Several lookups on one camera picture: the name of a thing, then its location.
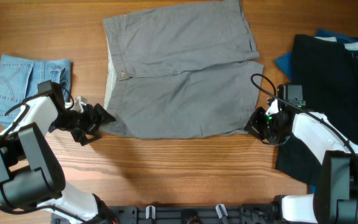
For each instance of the grey shorts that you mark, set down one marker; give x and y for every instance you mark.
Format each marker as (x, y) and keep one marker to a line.
(181, 71)

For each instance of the folded blue denim jeans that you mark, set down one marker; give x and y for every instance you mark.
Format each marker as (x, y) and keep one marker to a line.
(19, 78)

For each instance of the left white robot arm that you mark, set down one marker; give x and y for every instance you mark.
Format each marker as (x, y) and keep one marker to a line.
(31, 177)

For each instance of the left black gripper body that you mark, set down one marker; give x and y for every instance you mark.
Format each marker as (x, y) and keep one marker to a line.
(85, 121)

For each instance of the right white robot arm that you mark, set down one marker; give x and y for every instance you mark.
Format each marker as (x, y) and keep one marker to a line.
(336, 197)

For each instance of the black garment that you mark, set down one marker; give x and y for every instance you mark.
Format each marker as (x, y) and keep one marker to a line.
(328, 74)

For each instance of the blue garment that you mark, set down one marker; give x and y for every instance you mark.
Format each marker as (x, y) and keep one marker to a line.
(350, 43)

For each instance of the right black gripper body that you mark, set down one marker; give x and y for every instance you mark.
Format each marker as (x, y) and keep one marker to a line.
(265, 126)

